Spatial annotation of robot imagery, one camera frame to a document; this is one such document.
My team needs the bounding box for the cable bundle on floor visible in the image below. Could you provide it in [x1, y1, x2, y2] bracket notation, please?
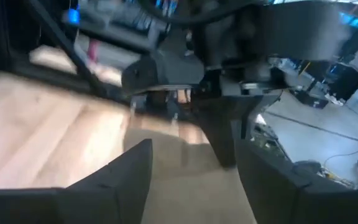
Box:
[318, 166, 357, 189]

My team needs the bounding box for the beige fabric hat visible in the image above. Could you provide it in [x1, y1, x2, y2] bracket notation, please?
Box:
[122, 123, 258, 224]

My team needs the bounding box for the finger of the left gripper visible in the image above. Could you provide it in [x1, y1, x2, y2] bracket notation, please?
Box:
[240, 91, 281, 142]
[196, 101, 239, 169]

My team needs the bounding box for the blue office chair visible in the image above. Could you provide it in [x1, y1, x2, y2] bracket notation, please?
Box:
[66, 8, 81, 26]

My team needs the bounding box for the black diagonal frame strut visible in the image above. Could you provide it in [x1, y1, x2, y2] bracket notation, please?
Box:
[26, 0, 113, 99]

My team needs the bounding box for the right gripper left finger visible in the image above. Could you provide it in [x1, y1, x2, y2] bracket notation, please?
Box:
[0, 138, 154, 224]

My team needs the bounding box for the black box on floor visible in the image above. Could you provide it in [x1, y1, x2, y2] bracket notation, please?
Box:
[293, 88, 329, 110]

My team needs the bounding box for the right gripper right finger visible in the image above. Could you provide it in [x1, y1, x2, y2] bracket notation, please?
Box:
[234, 139, 358, 224]

